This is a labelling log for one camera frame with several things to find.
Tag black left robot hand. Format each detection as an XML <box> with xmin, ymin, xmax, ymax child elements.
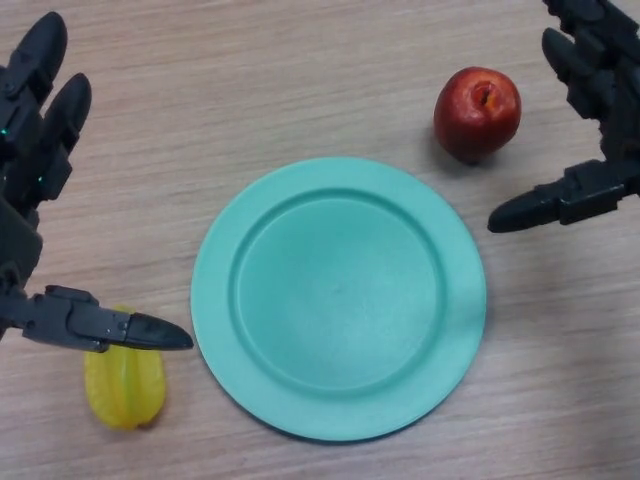
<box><xmin>0</xmin><ymin>11</ymin><xmax>195</xmax><ymax>357</ymax></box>

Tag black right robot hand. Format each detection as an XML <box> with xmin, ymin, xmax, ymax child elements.
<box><xmin>487</xmin><ymin>0</ymin><xmax>640</xmax><ymax>235</ymax></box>

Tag red apple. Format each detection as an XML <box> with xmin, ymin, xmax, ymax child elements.
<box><xmin>433</xmin><ymin>66</ymin><xmax>523</xmax><ymax>165</ymax></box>

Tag green round plate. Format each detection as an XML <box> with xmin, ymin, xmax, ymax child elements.
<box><xmin>190</xmin><ymin>156</ymin><xmax>488</xmax><ymax>443</ymax></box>

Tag yellow starfruit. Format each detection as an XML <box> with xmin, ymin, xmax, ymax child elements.
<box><xmin>82</xmin><ymin>305</ymin><xmax>168</xmax><ymax>431</ymax></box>

